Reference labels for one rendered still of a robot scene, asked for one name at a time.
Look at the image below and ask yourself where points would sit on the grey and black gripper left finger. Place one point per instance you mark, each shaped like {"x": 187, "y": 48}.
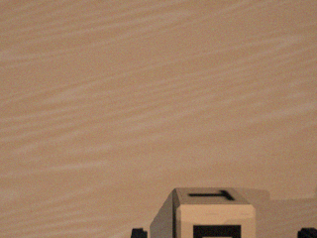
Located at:
{"x": 139, "y": 233}

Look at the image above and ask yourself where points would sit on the tan block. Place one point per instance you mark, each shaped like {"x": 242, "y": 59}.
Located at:
{"x": 211, "y": 212}

